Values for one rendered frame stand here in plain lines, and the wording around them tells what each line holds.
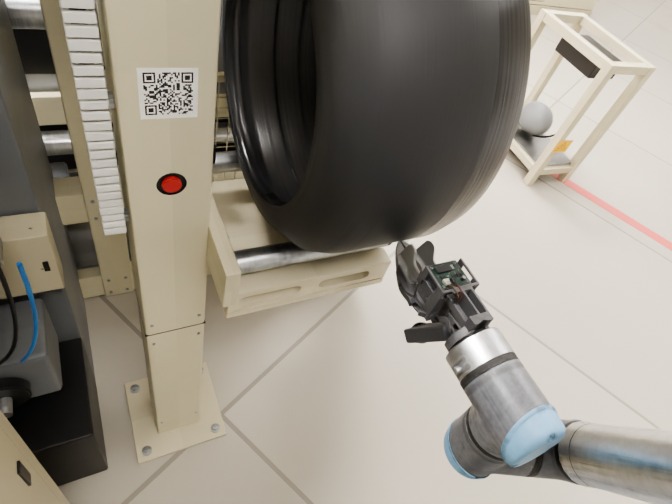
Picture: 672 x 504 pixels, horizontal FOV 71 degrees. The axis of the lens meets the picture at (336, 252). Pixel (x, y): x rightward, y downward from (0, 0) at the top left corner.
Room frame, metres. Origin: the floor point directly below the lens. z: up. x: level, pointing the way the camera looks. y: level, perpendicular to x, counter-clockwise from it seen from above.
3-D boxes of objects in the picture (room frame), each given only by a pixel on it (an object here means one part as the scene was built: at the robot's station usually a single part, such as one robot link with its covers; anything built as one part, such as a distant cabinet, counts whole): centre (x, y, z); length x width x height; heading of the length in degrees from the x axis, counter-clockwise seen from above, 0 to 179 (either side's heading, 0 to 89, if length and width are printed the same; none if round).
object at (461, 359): (0.41, -0.24, 1.04); 0.10 x 0.05 x 0.09; 129
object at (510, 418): (0.35, -0.30, 1.04); 0.12 x 0.09 x 0.10; 39
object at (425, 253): (0.57, -0.14, 1.05); 0.09 x 0.03 x 0.06; 39
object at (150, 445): (0.56, 0.32, 0.01); 0.27 x 0.27 x 0.02; 39
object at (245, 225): (0.73, 0.13, 0.80); 0.37 x 0.36 x 0.02; 39
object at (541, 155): (2.90, -0.93, 0.40); 0.60 x 0.35 x 0.80; 36
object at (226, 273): (0.62, 0.27, 0.90); 0.40 x 0.03 x 0.10; 39
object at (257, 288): (0.63, 0.05, 0.84); 0.36 x 0.09 x 0.06; 129
